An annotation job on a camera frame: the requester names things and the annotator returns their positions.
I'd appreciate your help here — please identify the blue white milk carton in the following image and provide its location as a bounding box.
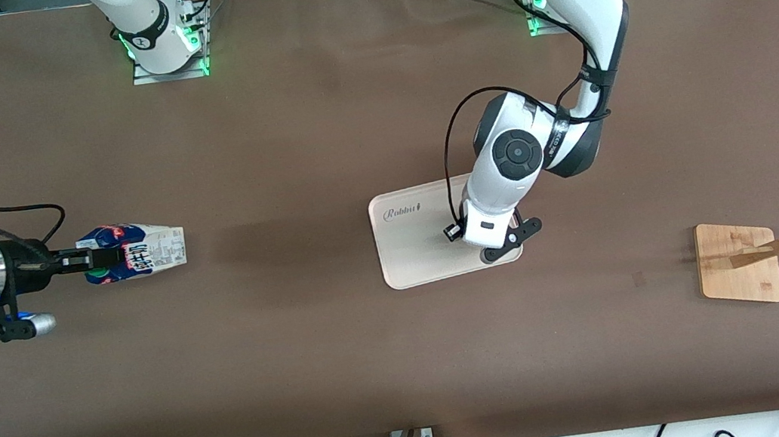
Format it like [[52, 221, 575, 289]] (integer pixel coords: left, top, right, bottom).
[[72, 214, 190, 288]]

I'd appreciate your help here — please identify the brown table cover sheet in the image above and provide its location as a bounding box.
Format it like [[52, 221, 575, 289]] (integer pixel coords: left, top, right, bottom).
[[0, 0, 779, 437]]

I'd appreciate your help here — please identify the cream rabbit print tray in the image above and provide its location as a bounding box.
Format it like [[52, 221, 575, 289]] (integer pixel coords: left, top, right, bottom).
[[365, 165, 528, 294]]

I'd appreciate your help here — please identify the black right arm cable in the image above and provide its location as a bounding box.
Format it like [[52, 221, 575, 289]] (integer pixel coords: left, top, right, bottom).
[[0, 196, 72, 263]]

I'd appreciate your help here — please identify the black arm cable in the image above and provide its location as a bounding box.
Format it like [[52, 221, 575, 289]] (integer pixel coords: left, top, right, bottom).
[[424, 70, 627, 243], [0, 196, 72, 263]]

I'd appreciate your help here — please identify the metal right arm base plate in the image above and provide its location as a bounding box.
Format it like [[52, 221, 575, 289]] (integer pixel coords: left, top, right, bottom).
[[124, 8, 214, 88]]

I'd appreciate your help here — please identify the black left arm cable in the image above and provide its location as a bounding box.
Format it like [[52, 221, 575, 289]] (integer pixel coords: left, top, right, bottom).
[[424, 70, 627, 243]]

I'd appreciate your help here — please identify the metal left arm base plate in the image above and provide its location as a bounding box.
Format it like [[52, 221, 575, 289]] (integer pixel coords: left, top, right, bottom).
[[523, 0, 566, 40]]

